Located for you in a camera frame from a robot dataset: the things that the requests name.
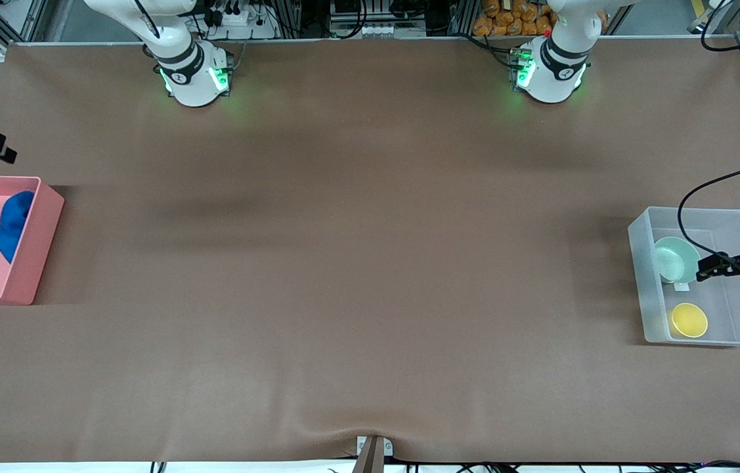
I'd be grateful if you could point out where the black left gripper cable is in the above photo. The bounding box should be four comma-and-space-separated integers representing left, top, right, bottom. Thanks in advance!
677, 161, 740, 263

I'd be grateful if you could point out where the black equipment with cables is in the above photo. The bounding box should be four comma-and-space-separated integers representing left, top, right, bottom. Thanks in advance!
330, 0, 429, 37

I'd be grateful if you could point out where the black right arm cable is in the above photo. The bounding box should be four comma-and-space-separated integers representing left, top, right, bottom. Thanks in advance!
133, 0, 162, 39

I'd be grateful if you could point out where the brown post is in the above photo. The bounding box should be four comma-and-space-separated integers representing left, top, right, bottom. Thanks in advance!
352, 439, 385, 473

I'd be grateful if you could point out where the pale green ceramic bowl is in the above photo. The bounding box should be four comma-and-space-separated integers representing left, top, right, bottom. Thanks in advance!
654, 236, 702, 284

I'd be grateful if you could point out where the white power strip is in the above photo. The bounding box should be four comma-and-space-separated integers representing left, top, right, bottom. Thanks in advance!
202, 7, 278, 39

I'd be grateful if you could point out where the yellow small bowl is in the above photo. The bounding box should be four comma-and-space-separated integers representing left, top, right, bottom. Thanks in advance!
670, 302, 709, 339

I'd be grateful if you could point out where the blue microfibre cloth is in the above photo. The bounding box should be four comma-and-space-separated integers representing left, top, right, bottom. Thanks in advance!
0, 191, 35, 263

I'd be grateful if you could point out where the translucent white plastic bin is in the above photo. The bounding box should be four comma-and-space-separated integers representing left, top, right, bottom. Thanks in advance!
628, 206, 740, 347

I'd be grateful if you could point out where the orange packaged items pile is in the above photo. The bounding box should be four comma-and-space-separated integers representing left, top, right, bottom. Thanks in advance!
473, 0, 557, 37

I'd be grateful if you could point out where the metal bracket with screws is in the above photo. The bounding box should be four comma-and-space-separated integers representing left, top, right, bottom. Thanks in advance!
356, 436, 394, 459

